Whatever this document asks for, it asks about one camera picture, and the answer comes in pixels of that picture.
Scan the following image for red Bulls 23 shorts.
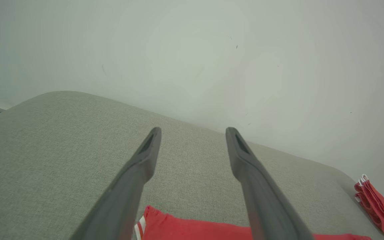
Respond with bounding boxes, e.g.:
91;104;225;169
354;173;384;240

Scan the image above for red jersey with white label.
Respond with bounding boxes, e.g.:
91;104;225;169
134;205;373;240

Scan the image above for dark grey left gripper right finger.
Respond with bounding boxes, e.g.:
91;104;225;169
225;127;317;240

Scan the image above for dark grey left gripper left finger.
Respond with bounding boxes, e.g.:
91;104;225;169
69;127;163;240

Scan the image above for grey fabric sofa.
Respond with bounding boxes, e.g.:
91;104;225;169
0;91;384;240

